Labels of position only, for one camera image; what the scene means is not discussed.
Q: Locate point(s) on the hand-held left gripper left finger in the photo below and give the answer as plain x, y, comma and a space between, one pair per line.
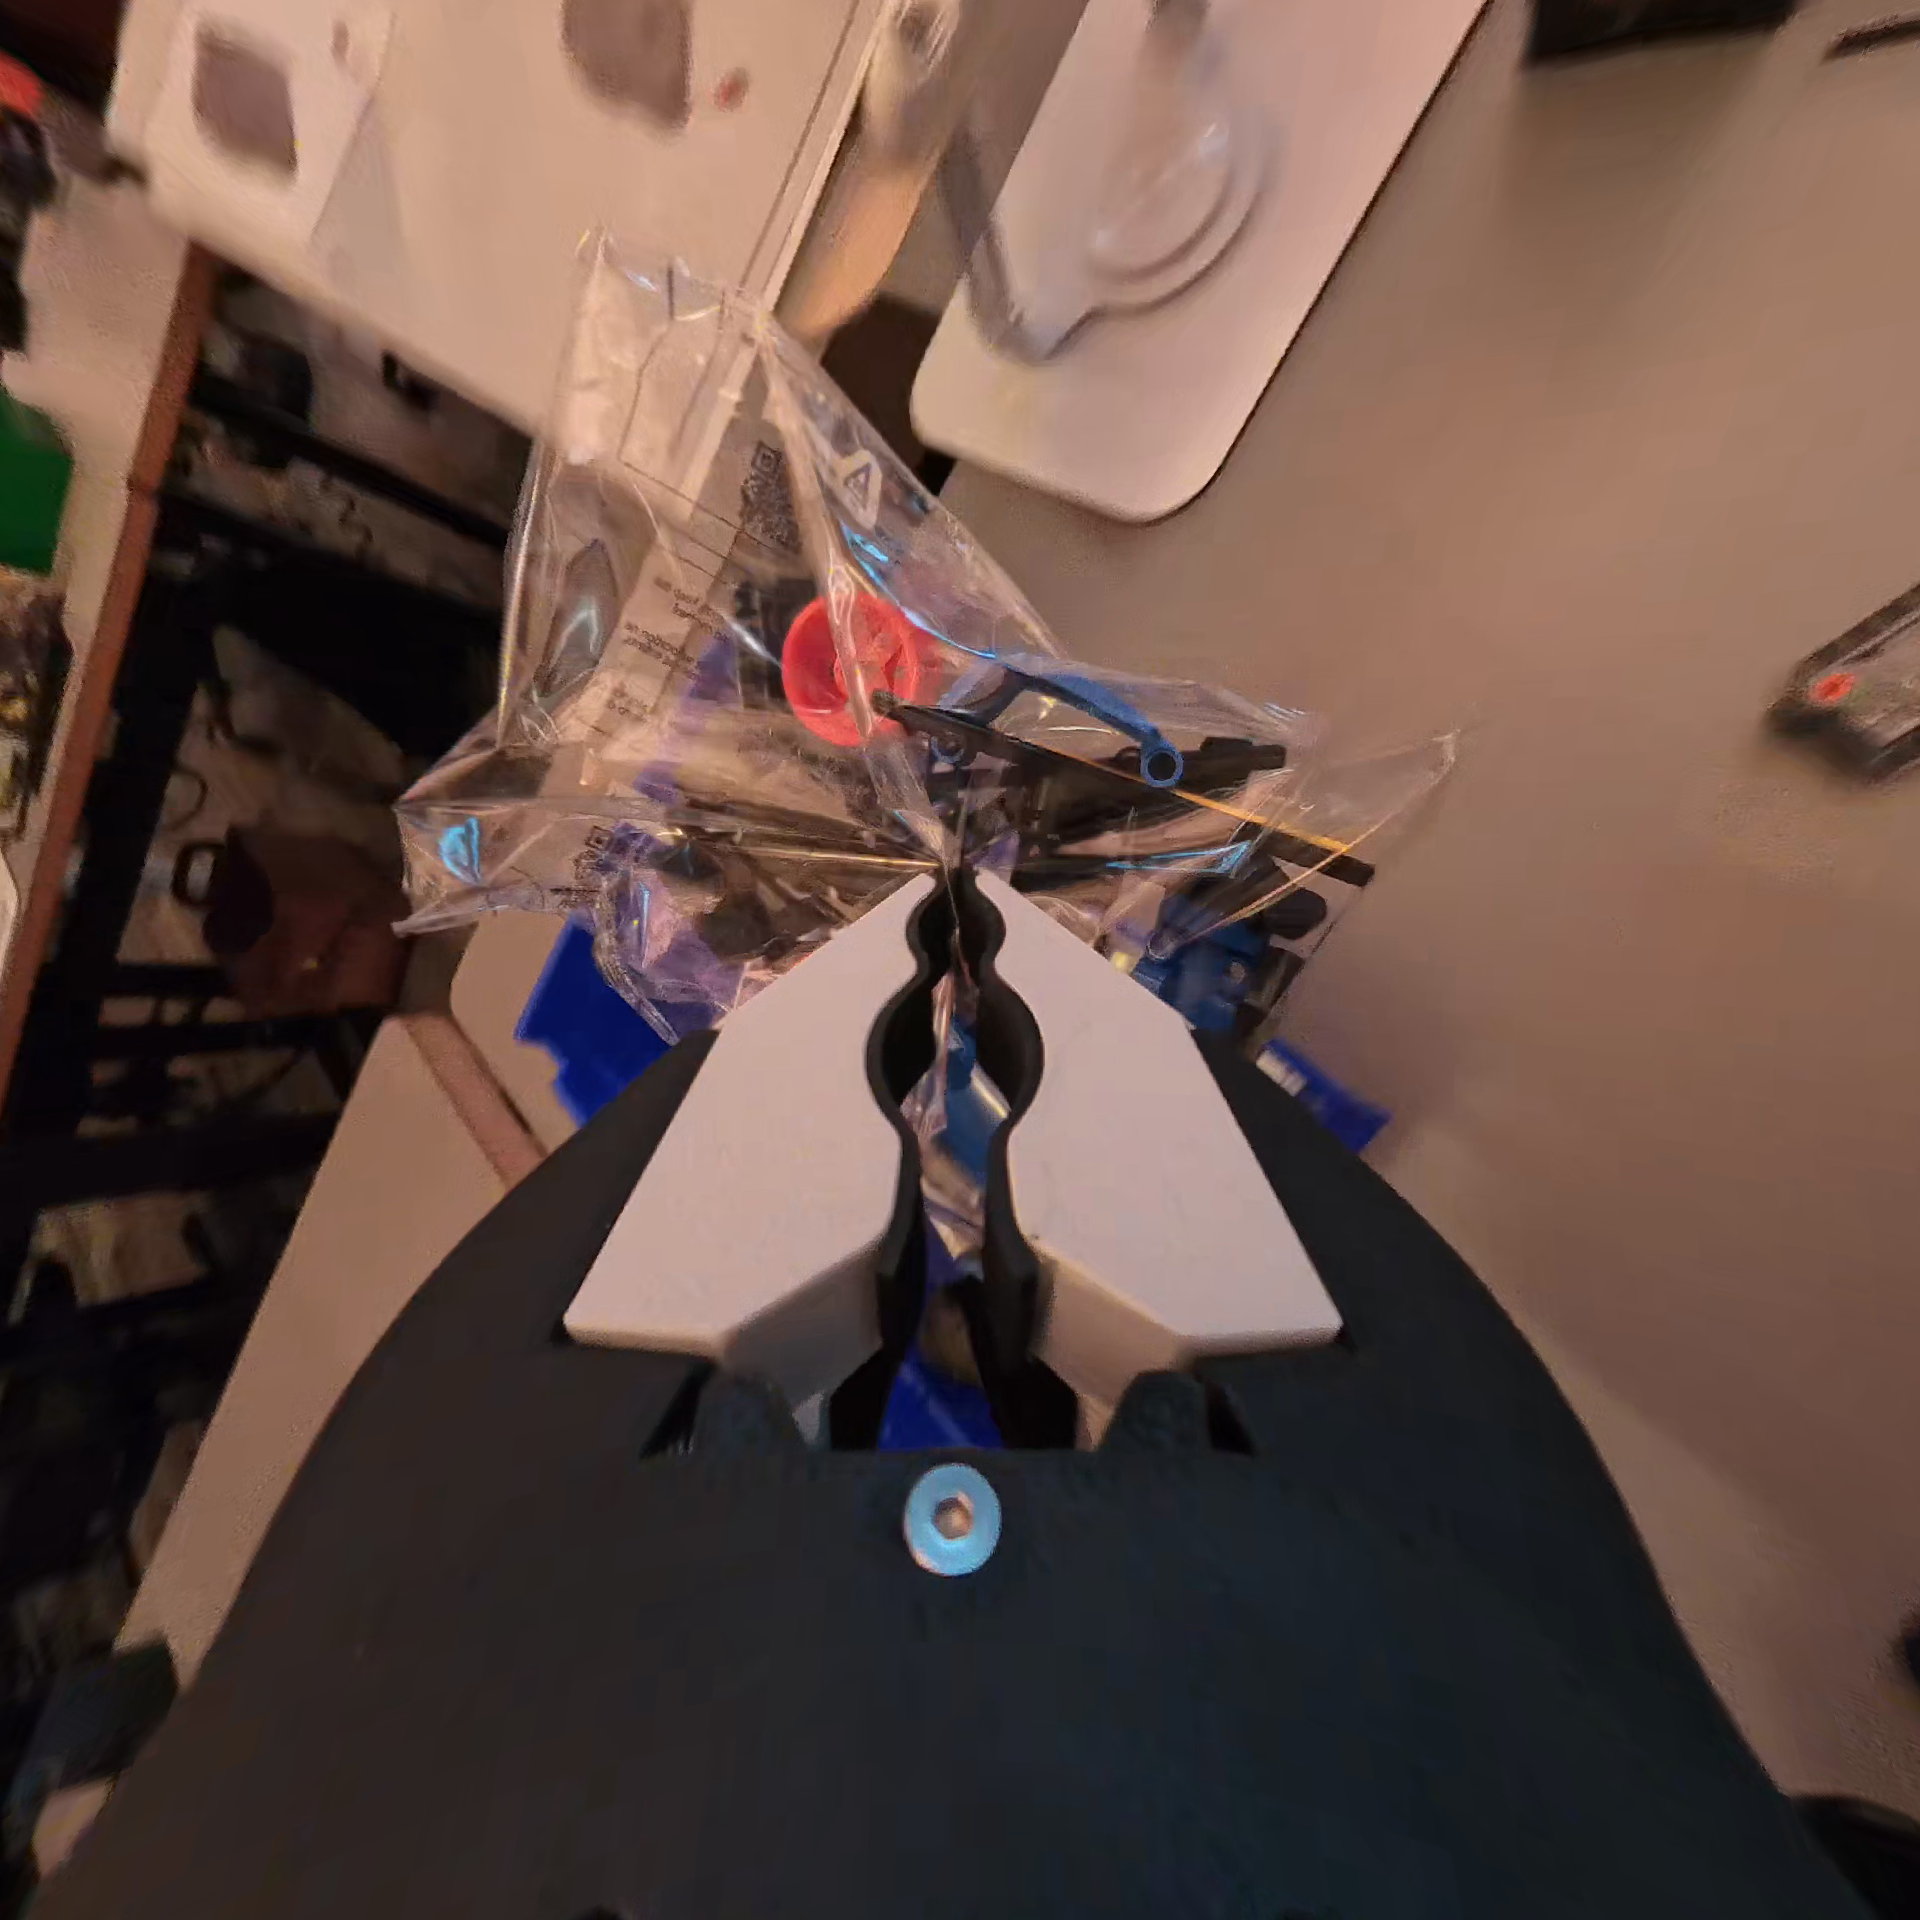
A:
734, 1200

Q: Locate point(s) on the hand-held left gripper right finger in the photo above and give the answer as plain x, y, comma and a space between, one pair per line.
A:
1184, 1200

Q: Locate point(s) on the blue storage bin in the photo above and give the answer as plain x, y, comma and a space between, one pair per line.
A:
601, 1034

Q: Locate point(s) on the clear bag of toy pieces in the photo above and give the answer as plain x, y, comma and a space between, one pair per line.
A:
676, 600

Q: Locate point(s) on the white sign stand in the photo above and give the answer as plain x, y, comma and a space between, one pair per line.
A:
1141, 420

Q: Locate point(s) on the grey toy motor block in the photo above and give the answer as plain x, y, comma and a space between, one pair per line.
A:
1851, 703

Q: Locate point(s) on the grey desk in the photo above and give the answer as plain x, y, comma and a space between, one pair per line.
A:
1500, 750

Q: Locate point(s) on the dark box with yellow model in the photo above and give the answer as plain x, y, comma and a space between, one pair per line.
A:
30, 703

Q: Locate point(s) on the green plastic container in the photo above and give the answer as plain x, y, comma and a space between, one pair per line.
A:
30, 480

